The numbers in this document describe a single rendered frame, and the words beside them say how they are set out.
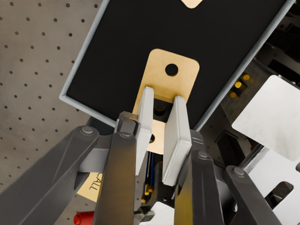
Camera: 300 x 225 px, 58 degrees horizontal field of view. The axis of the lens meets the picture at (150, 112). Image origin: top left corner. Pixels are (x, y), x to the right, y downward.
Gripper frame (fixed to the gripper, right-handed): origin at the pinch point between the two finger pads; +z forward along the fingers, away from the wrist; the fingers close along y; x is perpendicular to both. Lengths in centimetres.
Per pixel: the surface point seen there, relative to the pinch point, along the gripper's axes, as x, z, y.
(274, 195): -30, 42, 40
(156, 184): -22.8, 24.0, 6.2
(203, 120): -2.0, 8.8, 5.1
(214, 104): -0.1, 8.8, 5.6
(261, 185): -18.0, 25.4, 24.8
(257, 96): 0.5, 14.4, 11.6
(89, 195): -15.6, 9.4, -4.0
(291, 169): -13.2, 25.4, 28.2
